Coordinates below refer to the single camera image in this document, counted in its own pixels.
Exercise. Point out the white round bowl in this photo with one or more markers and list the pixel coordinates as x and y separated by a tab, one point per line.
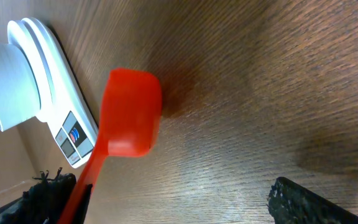
19	95

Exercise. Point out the white digital kitchen scale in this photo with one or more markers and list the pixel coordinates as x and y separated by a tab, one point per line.
62	105

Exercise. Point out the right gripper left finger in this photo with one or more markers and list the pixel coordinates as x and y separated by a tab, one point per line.
42	203

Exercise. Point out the red plastic measuring scoop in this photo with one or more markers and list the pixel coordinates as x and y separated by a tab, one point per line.
129	120

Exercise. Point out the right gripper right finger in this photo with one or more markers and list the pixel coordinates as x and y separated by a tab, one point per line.
289	202

